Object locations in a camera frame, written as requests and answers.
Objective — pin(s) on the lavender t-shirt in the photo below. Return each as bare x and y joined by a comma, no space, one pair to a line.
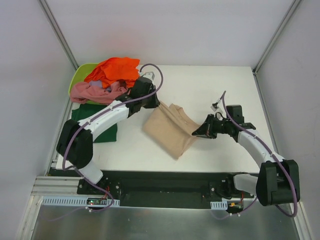
100,84

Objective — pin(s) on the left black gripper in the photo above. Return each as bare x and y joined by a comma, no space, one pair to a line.
154,100

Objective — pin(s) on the orange t-shirt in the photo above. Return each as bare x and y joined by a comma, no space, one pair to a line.
115,69

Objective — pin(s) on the pink red t-shirt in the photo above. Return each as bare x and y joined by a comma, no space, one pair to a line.
82,92

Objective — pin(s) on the folded dark green t-shirt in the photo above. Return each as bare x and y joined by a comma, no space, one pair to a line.
86,110

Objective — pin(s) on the right aluminium table rail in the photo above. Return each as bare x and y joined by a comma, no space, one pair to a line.
265,111

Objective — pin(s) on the white cable duct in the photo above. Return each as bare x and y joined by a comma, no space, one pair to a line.
219,205
73,201

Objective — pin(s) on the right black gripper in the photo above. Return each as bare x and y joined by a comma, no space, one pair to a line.
209,126

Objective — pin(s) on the right white cable duct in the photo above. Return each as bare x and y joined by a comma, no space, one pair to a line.
219,205

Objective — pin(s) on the lime green plastic basket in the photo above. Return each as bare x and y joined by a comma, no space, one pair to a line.
81,73

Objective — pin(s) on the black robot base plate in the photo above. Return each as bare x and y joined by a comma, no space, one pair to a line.
182,190

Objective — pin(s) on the left white cable duct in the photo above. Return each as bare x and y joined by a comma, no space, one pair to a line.
73,201

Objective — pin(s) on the right aluminium frame post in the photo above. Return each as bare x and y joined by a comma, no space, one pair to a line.
293,7

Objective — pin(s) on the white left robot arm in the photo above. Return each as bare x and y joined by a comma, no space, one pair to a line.
76,140

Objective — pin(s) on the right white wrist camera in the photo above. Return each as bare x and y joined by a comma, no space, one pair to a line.
215,107

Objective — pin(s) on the front aluminium cross rail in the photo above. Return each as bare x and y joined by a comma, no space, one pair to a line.
55,186

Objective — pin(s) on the aluminium frame post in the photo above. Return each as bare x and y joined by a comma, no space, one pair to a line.
293,7
58,32

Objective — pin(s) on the beige t-shirt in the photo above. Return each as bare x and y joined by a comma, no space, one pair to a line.
171,128

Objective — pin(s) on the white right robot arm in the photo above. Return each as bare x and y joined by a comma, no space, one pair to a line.
277,182

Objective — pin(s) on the left aluminium frame post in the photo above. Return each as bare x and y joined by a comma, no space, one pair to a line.
58,32

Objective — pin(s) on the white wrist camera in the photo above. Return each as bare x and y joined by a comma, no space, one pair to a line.
215,107
149,75

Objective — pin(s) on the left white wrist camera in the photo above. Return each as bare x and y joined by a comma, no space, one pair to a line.
149,75

